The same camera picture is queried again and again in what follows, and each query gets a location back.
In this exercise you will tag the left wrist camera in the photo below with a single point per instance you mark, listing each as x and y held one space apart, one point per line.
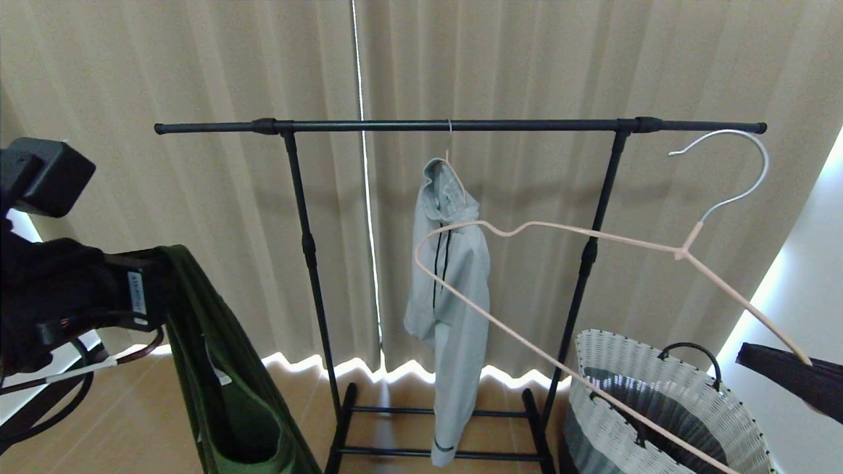
46 174

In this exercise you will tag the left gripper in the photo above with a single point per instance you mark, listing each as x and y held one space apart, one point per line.
59 296

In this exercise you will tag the pink clothes hanger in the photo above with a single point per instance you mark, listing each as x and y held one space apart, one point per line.
449 141
685 250

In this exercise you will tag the green garment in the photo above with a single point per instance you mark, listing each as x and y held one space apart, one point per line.
230 395

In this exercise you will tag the pale grey shorts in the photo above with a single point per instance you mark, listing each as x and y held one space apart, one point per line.
454 316

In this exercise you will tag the black clothes rack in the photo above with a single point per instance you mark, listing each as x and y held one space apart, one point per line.
461 124

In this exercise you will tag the white laundry basket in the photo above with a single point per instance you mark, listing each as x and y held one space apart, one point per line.
606 408

